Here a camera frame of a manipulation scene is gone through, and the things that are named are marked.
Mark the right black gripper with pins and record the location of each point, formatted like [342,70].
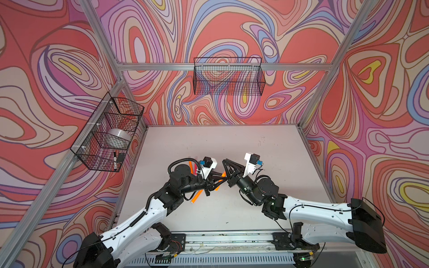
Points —
[237,177]

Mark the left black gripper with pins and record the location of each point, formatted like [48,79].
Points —
[208,180]

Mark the orange highlighter pen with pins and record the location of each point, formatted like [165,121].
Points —
[191,165]

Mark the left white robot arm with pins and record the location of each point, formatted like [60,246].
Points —
[144,232]

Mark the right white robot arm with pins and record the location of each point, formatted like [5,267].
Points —
[311,222]

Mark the white tape roll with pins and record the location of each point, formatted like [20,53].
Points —
[120,134]

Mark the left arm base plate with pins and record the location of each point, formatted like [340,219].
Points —
[174,245]

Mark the aluminium front rail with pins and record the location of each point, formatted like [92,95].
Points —
[234,244]

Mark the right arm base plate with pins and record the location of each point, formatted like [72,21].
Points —
[284,241]

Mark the black wire basket back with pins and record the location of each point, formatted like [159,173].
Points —
[228,76]

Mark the black wire basket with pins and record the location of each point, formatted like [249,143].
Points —
[228,76]
[94,148]

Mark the black wire basket left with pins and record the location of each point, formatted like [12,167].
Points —
[94,148]

